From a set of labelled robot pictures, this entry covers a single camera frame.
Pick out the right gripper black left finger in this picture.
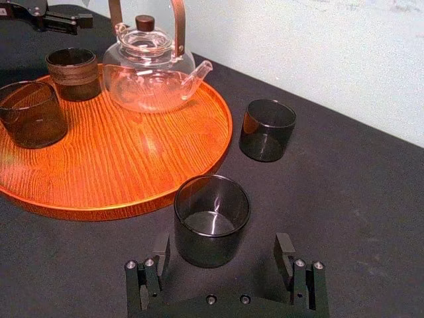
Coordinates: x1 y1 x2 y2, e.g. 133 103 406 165
125 231 172 314

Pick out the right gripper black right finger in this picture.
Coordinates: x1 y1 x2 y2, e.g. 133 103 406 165
273 232 331 315

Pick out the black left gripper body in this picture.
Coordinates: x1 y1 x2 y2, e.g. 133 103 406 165
0 0 49 23

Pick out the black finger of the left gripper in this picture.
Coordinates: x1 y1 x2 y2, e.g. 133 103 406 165
42 13 94 30
32 18 80 36

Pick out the smoked glass tumbler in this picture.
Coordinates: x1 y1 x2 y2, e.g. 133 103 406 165
173 174 252 269
0 80 69 149
238 99 297 163

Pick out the round orange wooden tray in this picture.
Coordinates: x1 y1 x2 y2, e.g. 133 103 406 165
0 62 234 223

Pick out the smoked glass with brown sleeve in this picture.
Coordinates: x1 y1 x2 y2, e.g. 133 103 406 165
44 47 102 102

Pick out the black table cloth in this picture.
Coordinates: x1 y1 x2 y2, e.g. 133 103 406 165
0 3 424 318

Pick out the glass teapot lid, brown knob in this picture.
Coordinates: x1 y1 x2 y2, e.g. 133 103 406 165
114 15 176 61

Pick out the clear glass teapot, brown handle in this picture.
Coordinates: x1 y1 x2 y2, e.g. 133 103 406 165
102 0 214 114

